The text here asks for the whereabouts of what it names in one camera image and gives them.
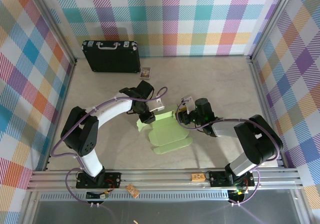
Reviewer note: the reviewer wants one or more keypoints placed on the aluminium frame rail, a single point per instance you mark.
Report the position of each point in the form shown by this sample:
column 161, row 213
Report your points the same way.
column 162, row 179

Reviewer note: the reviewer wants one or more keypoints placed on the grey and black right robot arm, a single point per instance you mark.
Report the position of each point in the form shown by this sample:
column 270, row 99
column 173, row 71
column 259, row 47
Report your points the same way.
column 260, row 138

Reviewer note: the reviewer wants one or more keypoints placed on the small orange circuit board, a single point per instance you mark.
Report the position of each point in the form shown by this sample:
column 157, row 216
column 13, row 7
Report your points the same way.
column 132, row 191

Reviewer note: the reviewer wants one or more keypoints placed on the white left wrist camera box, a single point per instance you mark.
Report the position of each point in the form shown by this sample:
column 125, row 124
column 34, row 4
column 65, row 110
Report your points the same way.
column 156, row 105

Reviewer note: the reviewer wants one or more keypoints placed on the aluminium frame post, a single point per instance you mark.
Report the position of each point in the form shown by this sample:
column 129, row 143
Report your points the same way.
column 53, row 26
column 272, row 21

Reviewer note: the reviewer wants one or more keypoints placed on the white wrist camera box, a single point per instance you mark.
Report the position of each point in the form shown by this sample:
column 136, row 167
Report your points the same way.
column 156, row 105
column 188, row 103

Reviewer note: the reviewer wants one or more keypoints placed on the small printed card pack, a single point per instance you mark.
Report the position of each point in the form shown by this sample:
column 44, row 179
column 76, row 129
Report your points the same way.
column 145, row 73

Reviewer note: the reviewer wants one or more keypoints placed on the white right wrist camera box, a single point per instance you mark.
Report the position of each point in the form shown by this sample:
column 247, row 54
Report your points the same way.
column 188, row 103

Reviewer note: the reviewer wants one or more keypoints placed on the aluminium side rail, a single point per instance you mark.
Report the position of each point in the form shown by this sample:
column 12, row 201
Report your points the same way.
column 262, row 101
column 58, row 108

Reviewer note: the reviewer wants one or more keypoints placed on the light green paper box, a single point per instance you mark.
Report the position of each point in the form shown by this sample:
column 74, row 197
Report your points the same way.
column 170, row 136

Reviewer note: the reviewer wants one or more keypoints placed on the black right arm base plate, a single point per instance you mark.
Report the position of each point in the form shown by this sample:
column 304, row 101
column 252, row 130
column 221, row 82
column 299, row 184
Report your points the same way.
column 217, row 179

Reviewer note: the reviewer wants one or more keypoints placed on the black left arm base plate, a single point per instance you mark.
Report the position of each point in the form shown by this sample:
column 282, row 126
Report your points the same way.
column 112, row 180

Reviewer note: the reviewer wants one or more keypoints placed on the small wooden block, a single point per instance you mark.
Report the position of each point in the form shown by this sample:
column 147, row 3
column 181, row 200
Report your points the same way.
column 198, row 177

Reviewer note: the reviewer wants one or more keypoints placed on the grey metal sheet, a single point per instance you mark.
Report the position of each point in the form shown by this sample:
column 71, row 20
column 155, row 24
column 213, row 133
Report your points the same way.
column 162, row 212

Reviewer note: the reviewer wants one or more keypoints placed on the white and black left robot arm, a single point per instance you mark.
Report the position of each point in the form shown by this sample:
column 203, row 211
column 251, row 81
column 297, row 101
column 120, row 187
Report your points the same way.
column 85, row 133

